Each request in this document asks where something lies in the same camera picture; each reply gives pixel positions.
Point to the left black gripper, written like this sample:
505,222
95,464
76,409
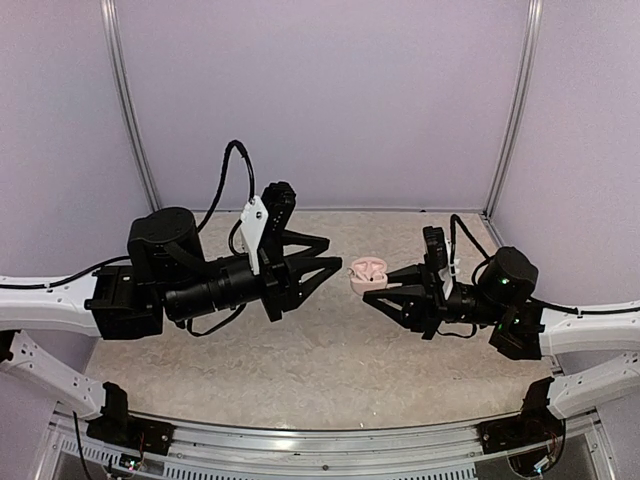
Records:
282,283

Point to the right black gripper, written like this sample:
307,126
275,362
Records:
425,304

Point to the pink round charging case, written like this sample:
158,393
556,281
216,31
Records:
367,274

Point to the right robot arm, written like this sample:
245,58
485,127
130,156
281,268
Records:
524,328

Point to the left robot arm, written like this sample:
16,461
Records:
164,277

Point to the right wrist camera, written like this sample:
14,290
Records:
438,250

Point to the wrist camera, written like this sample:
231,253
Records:
262,224
438,250

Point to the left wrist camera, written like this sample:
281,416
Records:
262,224

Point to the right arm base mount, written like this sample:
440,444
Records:
534,423

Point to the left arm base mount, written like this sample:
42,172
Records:
117,426

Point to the right aluminium frame post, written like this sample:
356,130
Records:
517,108

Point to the aluminium frame post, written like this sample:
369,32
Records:
124,95
517,108

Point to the front aluminium rail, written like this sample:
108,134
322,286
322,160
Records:
208,451

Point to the left aluminium frame post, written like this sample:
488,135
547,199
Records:
124,95

